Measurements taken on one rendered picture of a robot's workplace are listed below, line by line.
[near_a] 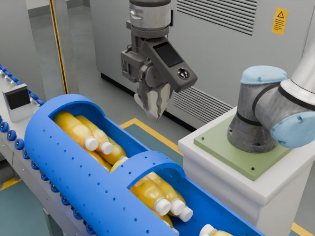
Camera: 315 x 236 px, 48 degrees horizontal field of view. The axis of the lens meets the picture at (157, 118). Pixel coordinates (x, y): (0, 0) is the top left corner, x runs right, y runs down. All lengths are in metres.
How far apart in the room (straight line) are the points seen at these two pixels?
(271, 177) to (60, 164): 0.59
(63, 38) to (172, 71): 1.22
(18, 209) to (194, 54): 1.62
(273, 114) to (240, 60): 1.53
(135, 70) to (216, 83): 1.92
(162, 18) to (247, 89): 0.42
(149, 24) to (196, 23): 1.95
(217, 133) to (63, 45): 0.97
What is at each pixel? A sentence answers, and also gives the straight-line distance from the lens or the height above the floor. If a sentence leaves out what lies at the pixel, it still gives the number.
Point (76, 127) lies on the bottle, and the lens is 1.15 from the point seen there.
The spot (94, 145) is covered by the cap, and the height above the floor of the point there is 1.15.
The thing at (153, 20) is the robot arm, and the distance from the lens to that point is 0.64.
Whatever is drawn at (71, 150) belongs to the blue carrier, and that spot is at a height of 1.20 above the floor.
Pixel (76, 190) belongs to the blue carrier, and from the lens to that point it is 0.99.
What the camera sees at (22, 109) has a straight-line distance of 1.68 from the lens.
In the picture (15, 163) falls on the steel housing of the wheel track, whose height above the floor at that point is 0.87.
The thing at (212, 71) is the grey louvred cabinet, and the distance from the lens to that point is 2.60.
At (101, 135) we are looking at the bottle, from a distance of 1.18.
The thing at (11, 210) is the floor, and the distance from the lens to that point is 2.62.
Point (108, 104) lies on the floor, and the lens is 3.47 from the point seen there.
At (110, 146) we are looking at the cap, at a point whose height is 1.11.
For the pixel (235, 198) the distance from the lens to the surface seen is 1.08.
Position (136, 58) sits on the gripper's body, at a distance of 0.70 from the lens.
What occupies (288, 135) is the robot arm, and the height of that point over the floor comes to 1.33.
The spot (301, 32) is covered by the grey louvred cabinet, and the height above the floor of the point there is 1.12.
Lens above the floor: 1.84
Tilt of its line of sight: 35 degrees down
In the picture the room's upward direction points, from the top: straight up
